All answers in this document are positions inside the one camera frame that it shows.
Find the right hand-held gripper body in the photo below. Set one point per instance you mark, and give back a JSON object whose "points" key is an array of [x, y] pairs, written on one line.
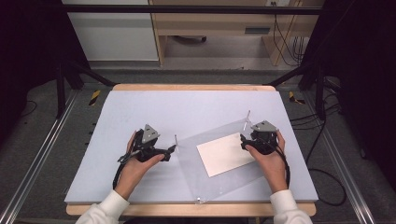
{"points": [[264, 137]]}

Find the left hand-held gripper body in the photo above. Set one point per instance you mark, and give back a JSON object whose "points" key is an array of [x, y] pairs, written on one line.
{"points": [[148, 134]]}

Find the picture card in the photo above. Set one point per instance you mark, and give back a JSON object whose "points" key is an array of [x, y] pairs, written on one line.
{"points": [[222, 155]]}

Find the clear acrylic photo frame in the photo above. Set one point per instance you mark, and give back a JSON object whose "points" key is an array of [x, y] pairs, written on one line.
{"points": [[193, 168]]}

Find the person's right hand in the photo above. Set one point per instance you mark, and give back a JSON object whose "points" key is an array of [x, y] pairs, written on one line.
{"points": [[274, 168]]}

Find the person's left hand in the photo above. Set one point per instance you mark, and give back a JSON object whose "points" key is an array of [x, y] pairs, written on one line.
{"points": [[134, 172]]}

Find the wooden table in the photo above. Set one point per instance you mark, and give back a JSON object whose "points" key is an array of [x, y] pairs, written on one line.
{"points": [[186, 209]]}

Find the black metal stand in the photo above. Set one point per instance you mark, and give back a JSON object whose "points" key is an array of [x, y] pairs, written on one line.
{"points": [[60, 93], [320, 93]]}

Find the white cabinet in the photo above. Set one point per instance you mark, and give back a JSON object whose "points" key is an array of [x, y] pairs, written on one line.
{"points": [[115, 34]]}

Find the black curtain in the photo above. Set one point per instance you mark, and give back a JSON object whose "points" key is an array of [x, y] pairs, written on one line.
{"points": [[28, 46], [364, 77]]}

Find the wooden desk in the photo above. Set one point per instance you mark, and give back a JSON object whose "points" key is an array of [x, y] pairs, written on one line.
{"points": [[214, 21]]}

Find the aluminium floor rail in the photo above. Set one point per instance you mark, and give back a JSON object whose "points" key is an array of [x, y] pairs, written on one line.
{"points": [[34, 161], [342, 161]]}

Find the black horizontal frame bar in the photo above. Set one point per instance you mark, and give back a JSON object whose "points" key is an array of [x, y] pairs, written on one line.
{"points": [[186, 9]]}

